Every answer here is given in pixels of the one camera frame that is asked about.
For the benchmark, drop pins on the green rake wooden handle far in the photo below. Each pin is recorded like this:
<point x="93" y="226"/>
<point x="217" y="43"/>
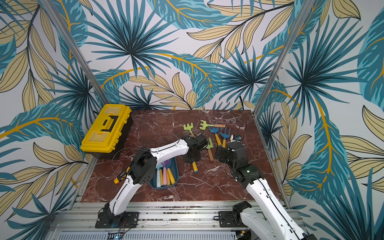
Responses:
<point x="204" y="125"/>

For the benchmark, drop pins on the yellow black toolbox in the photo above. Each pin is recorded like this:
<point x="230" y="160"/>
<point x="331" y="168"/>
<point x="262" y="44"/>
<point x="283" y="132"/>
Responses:
<point x="108" y="134"/>

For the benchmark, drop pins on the aluminium frame post right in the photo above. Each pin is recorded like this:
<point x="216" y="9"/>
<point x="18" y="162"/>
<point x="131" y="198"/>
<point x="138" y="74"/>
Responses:
<point x="297" y="24"/>

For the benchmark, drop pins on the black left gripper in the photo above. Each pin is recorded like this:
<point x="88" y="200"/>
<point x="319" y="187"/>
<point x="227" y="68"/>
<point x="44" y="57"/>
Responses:
<point x="188" y="161"/>

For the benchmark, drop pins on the aluminium frame post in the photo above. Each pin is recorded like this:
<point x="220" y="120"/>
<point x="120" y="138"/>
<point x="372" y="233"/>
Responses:
<point x="59" y="22"/>
<point x="297" y="24"/>

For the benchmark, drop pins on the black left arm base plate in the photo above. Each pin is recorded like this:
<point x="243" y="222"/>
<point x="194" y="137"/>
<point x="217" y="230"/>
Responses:
<point x="120" y="220"/>

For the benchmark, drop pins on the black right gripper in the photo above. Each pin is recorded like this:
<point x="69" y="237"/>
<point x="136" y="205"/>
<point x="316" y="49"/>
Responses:
<point x="227" y="153"/>

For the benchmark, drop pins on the blue fork yellow handle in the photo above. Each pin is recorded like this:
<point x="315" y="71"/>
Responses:
<point x="215" y="131"/>
<point x="225" y="133"/>

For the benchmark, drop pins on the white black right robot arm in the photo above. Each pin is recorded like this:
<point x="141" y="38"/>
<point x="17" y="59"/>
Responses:
<point x="277" y="224"/>

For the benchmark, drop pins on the green shovel wooden handle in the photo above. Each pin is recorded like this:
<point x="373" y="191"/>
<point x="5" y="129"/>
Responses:
<point x="209" y="148"/>

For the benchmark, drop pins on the yellow black pliers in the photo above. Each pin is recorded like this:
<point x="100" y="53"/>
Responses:
<point x="122" y="175"/>

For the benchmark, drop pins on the green rake wooden handle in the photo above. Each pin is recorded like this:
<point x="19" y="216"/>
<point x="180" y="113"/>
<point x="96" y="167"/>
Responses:
<point x="204" y="125"/>
<point x="189" y="127"/>

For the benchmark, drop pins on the aluminium frame post left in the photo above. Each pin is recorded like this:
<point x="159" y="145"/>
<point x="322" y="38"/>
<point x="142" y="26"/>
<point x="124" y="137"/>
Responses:
<point x="59" y="22"/>

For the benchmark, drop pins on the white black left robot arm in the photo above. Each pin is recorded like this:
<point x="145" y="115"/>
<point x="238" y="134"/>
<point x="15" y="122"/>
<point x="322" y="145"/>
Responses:
<point x="142" y="169"/>

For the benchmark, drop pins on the teal rake yellow handle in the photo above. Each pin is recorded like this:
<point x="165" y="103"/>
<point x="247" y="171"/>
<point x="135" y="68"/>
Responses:
<point x="161" y="177"/>

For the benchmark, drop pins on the green rake wooden handle near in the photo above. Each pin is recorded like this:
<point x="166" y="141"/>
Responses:
<point x="189" y="127"/>

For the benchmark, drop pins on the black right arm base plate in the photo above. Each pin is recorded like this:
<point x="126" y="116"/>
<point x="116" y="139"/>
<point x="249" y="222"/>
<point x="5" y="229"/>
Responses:
<point x="232" y="219"/>

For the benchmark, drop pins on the teal plastic storage box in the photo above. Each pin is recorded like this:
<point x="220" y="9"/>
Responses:
<point x="172" y="166"/>

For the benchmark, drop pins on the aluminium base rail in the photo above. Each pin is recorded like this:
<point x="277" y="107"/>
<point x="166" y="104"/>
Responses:
<point x="189" y="220"/>

